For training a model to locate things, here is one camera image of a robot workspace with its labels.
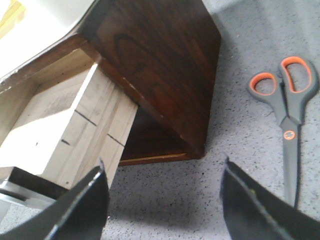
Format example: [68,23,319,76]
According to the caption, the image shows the grey orange scissors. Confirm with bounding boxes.
[247,56,320,208]

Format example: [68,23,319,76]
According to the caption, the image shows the dark wooden drawer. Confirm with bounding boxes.
[0,49,138,199]

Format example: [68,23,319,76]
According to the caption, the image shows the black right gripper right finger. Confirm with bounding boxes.
[220,159,320,240]

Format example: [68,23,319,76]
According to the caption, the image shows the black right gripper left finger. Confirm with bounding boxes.
[0,163,110,240]

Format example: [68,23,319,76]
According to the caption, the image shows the dark wooden drawer cabinet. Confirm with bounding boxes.
[0,0,221,166]

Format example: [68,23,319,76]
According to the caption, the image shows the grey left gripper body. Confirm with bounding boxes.
[0,180,56,221]

